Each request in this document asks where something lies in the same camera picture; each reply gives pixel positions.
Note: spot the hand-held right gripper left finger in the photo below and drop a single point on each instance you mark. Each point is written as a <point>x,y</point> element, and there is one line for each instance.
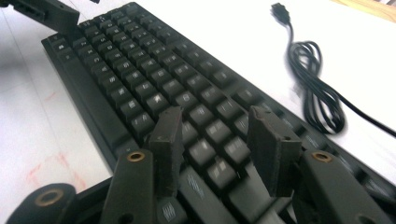
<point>166,149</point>

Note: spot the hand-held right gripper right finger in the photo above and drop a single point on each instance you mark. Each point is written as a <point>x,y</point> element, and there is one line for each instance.
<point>274,149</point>

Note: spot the black computer keyboard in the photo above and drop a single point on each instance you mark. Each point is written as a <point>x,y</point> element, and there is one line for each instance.
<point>124,62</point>

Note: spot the white board sheet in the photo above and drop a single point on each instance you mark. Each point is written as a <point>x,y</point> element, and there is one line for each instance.
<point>233,25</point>

